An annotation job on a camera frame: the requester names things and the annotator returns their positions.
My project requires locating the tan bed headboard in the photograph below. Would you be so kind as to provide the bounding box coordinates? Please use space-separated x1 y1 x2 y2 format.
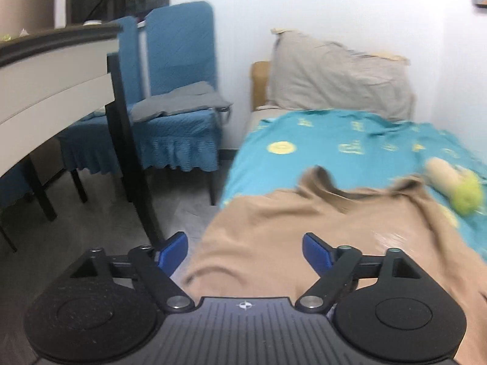
250 61 272 113

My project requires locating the white desk with black legs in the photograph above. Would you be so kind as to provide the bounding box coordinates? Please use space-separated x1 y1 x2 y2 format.
0 22 166 252

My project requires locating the blue covered chair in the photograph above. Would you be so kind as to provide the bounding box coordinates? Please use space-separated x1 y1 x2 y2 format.
0 16 142 252
129 2 233 205

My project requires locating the grey pillow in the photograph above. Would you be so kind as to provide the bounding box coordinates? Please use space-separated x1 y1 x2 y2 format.
268 29 415 121

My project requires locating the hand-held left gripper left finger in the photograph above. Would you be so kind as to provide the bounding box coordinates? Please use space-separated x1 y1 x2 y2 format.
71 232 195 312

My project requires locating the tan shirt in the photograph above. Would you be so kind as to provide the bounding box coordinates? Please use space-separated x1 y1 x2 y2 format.
181 166 487 365

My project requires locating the teal printed bed sheet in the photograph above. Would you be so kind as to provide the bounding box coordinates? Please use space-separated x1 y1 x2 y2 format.
220 109 487 264

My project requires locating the green and tan plush toy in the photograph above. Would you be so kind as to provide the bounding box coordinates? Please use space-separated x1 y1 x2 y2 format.
425 157 483 216

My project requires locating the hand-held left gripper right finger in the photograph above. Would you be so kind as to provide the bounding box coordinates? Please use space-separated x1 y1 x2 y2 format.
295 233 421 312

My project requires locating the grey folded cloth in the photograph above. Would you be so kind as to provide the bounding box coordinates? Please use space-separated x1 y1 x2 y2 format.
129 81 233 122

